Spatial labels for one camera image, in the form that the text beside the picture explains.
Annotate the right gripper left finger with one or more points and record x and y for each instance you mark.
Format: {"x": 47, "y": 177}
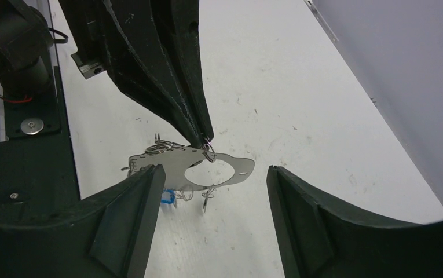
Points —
{"x": 108, "y": 234}

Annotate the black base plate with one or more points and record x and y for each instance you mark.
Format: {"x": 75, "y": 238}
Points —
{"x": 37, "y": 168}

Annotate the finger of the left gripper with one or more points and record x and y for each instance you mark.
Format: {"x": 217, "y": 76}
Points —
{"x": 121, "y": 38}
{"x": 177, "y": 23}

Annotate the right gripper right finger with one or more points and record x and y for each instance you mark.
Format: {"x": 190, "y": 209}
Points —
{"x": 320, "y": 235}

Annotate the aluminium table frame rail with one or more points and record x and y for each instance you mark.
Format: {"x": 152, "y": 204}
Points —
{"x": 322, "y": 22}

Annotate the blue white-label key tag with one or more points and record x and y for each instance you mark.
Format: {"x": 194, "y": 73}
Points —
{"x": 169, "y": 197}

